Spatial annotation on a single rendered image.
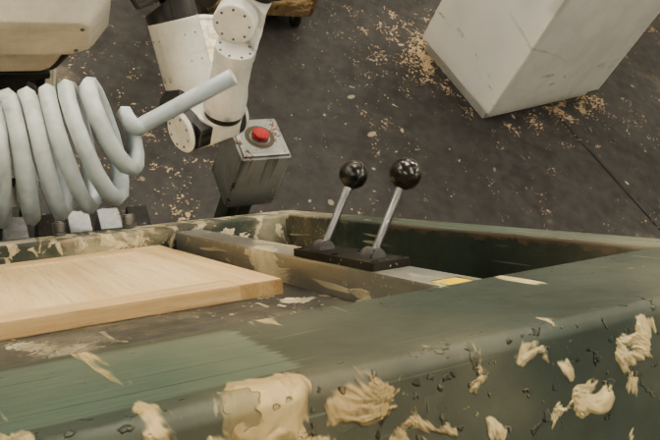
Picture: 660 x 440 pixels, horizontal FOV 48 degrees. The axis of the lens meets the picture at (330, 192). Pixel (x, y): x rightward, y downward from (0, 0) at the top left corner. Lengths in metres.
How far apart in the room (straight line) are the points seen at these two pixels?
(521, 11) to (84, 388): 3.20
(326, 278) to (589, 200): 2.79
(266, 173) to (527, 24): 1.94
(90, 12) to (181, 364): 1.04
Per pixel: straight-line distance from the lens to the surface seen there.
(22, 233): 1.61
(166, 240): 1.46
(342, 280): 0.86
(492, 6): 3.49
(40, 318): 0.86
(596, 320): 0.31
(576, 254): 0.90
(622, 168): 3.93
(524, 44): 3.38
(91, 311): 0.86
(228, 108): 1.26
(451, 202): 3.14
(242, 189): 1.68
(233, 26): 1.14
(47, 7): 1.26
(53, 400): 0.25
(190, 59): 1.32
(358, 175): 0.95
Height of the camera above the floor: 2.07
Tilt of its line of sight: 45 degrees down
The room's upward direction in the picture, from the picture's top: 27 degrees clockwise
